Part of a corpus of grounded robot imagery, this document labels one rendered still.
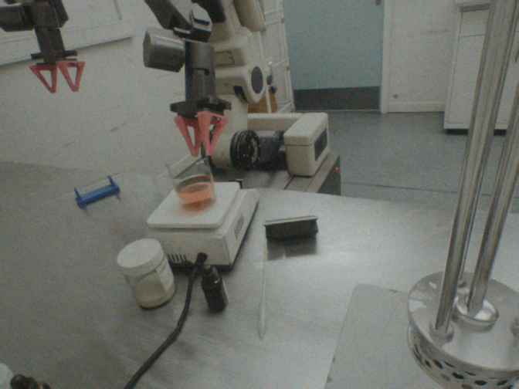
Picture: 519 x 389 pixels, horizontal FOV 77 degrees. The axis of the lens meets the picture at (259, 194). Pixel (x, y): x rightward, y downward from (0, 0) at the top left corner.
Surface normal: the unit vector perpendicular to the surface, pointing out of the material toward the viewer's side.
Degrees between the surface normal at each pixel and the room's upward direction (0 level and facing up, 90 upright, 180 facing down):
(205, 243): 90
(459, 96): 90
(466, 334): 0
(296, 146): 90
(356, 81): 90
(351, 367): 0
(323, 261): 0
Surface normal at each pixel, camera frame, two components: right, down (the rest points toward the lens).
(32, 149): 0.89, 0.10
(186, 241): -0.22, 0.52
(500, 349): -0.15, -0.85
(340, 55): -0.43, 0.51
